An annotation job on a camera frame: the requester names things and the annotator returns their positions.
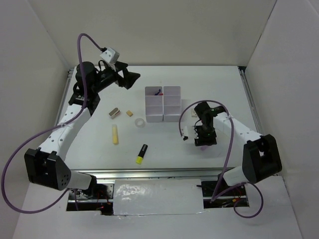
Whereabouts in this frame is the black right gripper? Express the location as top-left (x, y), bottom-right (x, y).
top-left (192, 124), bottom-right (217, 147)

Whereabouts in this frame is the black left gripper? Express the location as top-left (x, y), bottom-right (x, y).
top-left (92, 61), bottom-right (141, 94)

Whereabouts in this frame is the pastel purple highlighter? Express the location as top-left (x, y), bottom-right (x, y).
top-left (200, 145), bottom-right (209, 151)

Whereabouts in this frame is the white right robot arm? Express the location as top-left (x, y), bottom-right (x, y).
top-left (192, 102), bottom-right (282, 195)

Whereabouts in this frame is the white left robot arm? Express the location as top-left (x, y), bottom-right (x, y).
top-left (24, 60), bottom-right (141, 199)

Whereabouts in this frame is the beige white eraser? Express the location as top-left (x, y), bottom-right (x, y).
top-left (191, 109), bottom-right (197, 117)

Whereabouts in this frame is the pink white stapler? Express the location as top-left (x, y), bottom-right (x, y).
top-left (109, 108), bottom-right (120, 119)

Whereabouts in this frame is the small yellow eraser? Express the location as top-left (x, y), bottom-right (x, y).
top-left (126, 111), bottom-right (133, 117)

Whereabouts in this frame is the white left organizer container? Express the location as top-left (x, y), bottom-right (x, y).
top-left (145, 86), bottom-right (163, 122)

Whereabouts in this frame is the white organizer container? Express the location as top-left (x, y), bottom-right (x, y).
top-left (145, 86), bottom-right (163, 122)
top-left (163, 86), bottom-right (181, 122)

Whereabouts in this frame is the white right organizer container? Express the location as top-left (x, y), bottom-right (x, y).
top-left (163, 86), bottom-right (181, 122)

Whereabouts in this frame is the clear tape roll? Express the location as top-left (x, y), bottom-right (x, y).
top-left (135, 118), bottom-right (146, 128)

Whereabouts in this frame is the pastel yellow highlighter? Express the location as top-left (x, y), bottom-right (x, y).
top-left (112, 124), bottom-right (119, 145)

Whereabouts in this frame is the black yellow highlighter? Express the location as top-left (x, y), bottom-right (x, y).
top-left (136, 144), bottom-right (148, 164)

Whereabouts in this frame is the white foil-taped panel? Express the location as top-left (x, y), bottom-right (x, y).
top-left (113, 179), bottom-right (204, 216)

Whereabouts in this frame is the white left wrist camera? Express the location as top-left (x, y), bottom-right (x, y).
top-left (100, 48), bottom-right (120, 65)

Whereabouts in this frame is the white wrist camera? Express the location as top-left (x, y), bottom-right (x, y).
top-left (181, 126), bottom-right (198, 141)
top-left (100, 48), bottom-right (120, 65)

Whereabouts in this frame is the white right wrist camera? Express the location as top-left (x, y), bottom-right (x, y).
top-left (181, 126), bottom-right (198, 141)

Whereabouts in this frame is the aluminium frame rail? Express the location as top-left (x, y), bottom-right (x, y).
top-left (37, 166), bottom-right (279, 181)

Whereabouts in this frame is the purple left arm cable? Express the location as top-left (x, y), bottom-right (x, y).
top-left (0, 33), bottom-right (108, 215)

